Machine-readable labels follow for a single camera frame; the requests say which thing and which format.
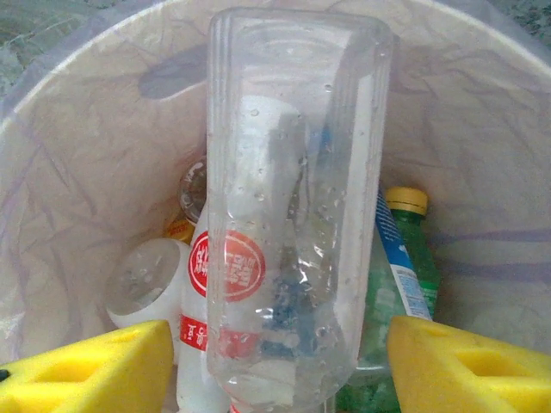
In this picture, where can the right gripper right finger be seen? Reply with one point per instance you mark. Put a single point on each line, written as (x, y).
(473, 378)

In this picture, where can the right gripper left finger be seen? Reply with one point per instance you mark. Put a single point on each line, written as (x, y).
(86, 378)

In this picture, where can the white bottle with orange mark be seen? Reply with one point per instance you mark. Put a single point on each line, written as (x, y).
(142, 279)

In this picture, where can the green bottle with yellow cap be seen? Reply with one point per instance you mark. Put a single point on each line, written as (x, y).
(419, 258)

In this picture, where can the clear bottle with red label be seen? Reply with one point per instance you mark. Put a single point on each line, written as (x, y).
(193, 301)

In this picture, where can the brown plastic bottle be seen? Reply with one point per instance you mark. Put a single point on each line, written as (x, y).
(193, 193)

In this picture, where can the clear bottle with red cap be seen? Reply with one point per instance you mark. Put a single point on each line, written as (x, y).
(301, 129)

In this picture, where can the white ribbed plastic bin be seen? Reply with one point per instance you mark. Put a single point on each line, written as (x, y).
(43, 81)

